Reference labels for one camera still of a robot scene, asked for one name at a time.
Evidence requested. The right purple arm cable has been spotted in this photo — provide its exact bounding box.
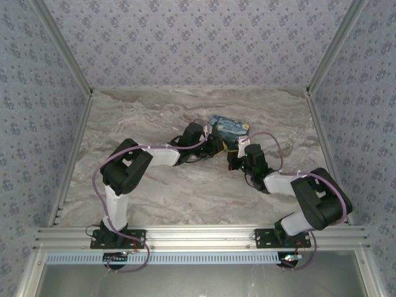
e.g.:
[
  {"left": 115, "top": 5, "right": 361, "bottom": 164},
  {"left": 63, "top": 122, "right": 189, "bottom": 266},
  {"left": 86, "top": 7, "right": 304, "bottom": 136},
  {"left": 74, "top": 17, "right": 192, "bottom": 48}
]
[{"left": 243, "top": 131, "right": 349, "bottom": 272}]

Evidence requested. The small black controller board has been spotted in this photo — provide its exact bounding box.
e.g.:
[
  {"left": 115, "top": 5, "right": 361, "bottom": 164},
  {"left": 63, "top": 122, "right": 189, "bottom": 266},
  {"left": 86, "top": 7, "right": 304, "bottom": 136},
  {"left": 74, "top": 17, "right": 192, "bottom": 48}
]
[
  {"left": 278, "top": 252, "right": 306, "bottom": 267},
  {"left": 103, "top": 252, "right": 129, "bottom": 264}
]

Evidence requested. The aluminium mounting rail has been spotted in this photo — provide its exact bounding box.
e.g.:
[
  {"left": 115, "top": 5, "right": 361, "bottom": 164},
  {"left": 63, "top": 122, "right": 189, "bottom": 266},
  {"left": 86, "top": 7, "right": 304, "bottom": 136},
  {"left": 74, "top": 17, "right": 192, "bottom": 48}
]
[{"left": 33, "top": 225, "right": 371, "bottom": 251}]

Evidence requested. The light blue slotted cable duct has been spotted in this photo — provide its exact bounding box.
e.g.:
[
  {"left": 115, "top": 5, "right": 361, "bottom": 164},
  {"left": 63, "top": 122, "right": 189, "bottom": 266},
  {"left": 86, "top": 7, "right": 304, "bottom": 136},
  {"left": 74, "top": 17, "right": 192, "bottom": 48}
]
[{"left": 46, "top": 252, "right": 287, "bottom": 265}]

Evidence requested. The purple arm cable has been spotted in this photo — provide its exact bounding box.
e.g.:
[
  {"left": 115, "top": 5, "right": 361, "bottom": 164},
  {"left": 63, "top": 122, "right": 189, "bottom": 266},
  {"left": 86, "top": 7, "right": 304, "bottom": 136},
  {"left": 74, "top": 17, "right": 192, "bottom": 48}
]
[
  {"left": 243, "top": 131, "right": 349, "bottom": 272},
  {"left": 93, "top": 131, "right": 214, "bottom": 275}
]

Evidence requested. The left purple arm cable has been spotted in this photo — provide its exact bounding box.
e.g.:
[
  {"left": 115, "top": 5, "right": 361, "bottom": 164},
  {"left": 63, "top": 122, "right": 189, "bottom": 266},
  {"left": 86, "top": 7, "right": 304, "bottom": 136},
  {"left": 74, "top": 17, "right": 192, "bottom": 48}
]
[{"left": 93, "top": 131, "right": 214, "bottom": 275}]

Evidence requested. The aluminium frame post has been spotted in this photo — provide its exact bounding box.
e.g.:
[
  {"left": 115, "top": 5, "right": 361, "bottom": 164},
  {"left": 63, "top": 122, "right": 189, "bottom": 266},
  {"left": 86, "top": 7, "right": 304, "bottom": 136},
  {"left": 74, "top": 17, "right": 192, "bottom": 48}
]
[
  {"left": 354, "top": 249, "right": 384, "bottom": 297},
  {"left": 30, "top": 0, "right": 94, "bottom": 95},
  {"left": 14, "top": 250, "right": 47, "bottom": 297},
  {"left": 305, "top": 0, "right": 371, "bottom": 95},
  {"left": 48, "top": 92, "right": 94, "bottom": 227},
  {"left": 307, "top": 94, "right": 355, "bottom": 226}
]

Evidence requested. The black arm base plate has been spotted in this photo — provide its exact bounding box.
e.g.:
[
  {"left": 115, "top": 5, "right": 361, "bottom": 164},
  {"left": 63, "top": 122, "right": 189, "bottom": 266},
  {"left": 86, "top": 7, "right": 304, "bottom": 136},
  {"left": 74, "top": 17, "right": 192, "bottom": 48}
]
[
  {"left": 89, "top": 228, "right": 147, "bottom": 250},
  {"left": 254, "top": 228, "right": 312, "bottom": 250}
]

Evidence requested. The blue starry night box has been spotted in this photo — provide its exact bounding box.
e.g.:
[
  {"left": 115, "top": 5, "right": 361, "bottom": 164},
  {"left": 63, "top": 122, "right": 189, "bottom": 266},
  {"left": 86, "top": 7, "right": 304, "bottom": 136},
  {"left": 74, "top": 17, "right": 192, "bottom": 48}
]
[{"left": 206, "top": 114, "right": 251, "bottom": 149}]

